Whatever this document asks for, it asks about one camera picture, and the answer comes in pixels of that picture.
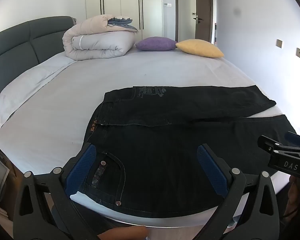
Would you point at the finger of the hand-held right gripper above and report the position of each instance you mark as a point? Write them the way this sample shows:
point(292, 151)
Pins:
point(267, 143)
point(293, 138)

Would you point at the cream wardrobe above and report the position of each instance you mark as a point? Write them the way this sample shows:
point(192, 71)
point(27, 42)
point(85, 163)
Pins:
point(125, 0)

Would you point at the brown door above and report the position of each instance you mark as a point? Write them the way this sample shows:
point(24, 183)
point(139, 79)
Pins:
point(205, 2)

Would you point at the purple cushion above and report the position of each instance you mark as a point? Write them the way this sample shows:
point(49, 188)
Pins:
point(156, 43)

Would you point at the folded beige grey duvet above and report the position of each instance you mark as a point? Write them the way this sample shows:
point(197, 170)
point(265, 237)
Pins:
point(100, 45)

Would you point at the bronze wall switch plate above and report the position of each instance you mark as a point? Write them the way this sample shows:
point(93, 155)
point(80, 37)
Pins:
point(279, 43)
point(299, 53)

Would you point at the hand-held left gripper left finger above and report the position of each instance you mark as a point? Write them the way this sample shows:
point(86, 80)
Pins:
point(83, 166)

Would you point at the white pillow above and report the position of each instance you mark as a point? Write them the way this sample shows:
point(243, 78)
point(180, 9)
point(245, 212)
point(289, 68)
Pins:
point(22, 87)

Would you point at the blue folded cloth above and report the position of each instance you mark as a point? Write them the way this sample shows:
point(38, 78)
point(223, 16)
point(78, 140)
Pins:
point(122, 23)

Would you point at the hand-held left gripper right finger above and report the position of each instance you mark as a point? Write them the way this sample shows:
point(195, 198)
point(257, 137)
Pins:
point(211, 171)

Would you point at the brown door frame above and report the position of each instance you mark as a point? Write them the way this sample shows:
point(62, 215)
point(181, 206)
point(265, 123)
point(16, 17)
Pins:
point(176, 10)

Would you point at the bed with white sheet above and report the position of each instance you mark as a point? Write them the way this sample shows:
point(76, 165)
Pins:
point(115, 75)

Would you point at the black denim pants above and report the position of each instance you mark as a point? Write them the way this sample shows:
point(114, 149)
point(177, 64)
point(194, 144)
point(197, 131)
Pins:
point(165, 160)

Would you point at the yellow cushion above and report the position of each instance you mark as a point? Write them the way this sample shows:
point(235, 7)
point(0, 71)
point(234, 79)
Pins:
point(200, 47)

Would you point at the grey padded headboard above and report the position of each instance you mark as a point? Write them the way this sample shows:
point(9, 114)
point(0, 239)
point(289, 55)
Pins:
point(15, 45)

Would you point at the person's leg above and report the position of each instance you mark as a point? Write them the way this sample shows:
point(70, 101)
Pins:
point(122, 233)

